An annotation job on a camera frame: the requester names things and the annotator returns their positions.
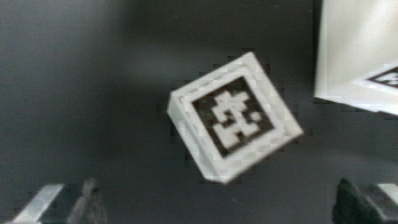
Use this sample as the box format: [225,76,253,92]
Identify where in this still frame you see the small white tag cube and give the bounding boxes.
[168,54,305,184]

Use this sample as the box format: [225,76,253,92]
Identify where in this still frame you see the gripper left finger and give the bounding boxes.
[11,178,109,224]

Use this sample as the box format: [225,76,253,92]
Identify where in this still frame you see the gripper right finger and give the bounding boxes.
[333,179,398,224]

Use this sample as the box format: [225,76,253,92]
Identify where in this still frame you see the white chair leg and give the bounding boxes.
[315,0,398,115]

